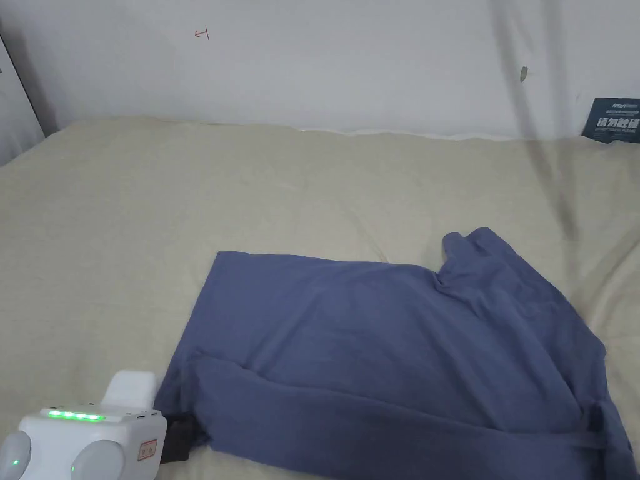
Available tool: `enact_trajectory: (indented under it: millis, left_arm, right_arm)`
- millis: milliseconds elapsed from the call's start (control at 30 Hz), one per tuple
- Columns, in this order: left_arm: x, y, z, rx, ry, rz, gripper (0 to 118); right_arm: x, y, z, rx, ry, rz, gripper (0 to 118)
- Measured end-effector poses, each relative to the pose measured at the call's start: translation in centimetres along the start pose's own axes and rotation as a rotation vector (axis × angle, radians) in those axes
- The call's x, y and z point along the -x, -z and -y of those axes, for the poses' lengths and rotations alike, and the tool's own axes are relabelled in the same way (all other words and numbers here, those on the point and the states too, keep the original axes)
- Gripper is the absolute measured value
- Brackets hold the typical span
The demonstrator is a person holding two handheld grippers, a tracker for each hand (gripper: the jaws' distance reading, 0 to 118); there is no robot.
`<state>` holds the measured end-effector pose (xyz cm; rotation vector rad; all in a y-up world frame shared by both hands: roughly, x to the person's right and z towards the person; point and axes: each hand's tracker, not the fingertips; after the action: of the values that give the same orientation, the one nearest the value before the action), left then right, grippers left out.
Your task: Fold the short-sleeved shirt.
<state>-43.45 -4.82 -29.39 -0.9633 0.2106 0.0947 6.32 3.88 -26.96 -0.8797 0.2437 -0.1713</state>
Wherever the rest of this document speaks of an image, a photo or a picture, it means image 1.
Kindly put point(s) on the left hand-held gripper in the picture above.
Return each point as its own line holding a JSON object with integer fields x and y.
{"x": 95, "y": 440}

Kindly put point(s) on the dark blue shirt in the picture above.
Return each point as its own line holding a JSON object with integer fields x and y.
{"x": 380, "y": 360}

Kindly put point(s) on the bed with beige sheet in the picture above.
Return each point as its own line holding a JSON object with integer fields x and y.
{"x": 150, "y": 225}

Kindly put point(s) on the dark blue printed card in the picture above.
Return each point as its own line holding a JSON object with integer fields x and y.
{"x": 611, "y": 120}

